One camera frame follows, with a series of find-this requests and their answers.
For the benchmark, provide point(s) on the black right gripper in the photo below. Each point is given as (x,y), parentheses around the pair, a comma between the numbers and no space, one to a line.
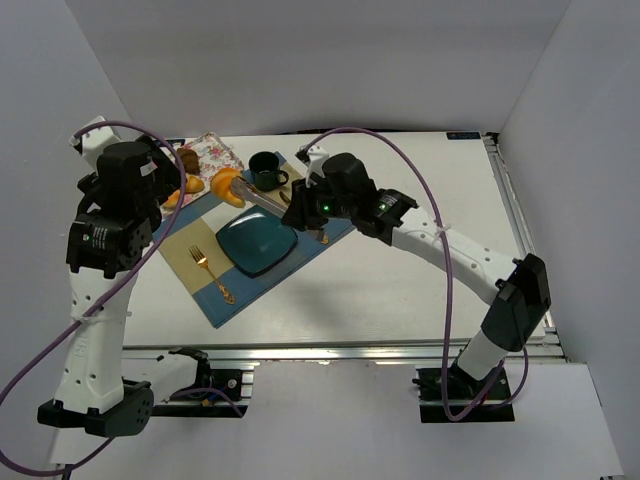
(296,206)

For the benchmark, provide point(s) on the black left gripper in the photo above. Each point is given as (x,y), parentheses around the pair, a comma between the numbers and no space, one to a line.
(167,167)

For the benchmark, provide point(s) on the floral serving tray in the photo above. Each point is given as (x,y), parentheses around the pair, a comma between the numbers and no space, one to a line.
(213,154)

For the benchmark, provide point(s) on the golden croissant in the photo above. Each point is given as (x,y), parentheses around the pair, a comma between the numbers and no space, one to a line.
(220,186)

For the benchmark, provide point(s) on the metal serving tongs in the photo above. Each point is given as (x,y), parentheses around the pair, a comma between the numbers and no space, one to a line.
(242,188)

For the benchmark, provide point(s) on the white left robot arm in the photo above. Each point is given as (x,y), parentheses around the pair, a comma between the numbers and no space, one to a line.
(115,221)

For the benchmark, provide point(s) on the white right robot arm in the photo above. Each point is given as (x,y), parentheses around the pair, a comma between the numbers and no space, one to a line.
(516,291)

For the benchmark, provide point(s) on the small golden bread roll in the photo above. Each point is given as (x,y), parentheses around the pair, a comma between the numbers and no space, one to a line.
(194,185)

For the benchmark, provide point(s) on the gold butter knife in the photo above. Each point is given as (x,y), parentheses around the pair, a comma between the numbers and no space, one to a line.
(319,235)

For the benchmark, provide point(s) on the brown chocolate pastry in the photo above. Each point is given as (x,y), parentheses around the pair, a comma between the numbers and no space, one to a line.
(190,161)

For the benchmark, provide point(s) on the dark green mug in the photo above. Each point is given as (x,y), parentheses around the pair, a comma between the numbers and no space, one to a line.
(266,173)

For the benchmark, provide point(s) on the teal square plate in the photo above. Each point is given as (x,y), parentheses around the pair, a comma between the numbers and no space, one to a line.
(255,241)

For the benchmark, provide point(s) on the gold fork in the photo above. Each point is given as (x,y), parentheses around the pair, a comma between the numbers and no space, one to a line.
(202,261)

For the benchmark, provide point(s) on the blue and beige placemat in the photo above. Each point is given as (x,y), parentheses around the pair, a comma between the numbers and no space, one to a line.
(227,258)

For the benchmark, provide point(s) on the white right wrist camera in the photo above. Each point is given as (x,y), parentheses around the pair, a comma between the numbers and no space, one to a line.
(313,158)

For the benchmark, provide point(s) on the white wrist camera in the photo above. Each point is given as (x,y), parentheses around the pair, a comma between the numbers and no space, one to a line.
(313,158)
(92,144)

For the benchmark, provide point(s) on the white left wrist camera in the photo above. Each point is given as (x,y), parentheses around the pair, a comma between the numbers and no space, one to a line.
(92,144)

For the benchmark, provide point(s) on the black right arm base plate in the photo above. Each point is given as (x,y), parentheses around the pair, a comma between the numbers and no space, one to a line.
(492,407)

